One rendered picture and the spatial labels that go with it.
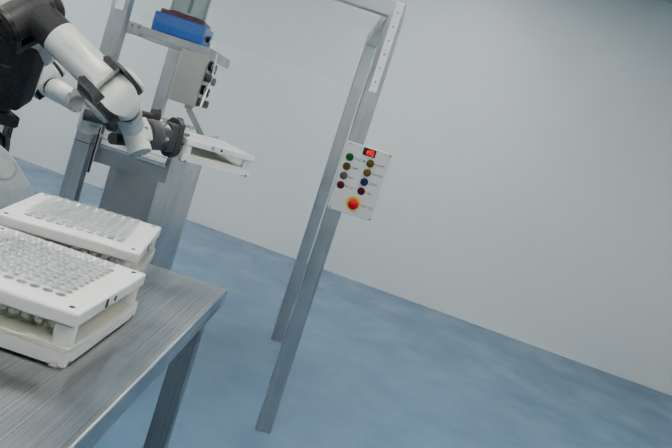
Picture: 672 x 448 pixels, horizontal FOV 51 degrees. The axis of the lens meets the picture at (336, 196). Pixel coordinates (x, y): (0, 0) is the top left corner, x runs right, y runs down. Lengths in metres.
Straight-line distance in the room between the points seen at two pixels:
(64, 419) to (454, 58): 5.32
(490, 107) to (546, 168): 0.67
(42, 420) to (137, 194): 2.17
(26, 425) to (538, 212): 5.31
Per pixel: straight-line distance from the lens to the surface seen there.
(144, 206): 2.93
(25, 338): 0.93
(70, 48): 1.78
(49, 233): 1.24
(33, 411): 0.82
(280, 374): 2.81
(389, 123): 5.89
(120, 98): 1.77
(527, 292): 5.94
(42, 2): 1.86
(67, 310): 0.90
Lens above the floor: 1.25
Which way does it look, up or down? 6 degrees down
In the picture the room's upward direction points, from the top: 18 degrees clockwise
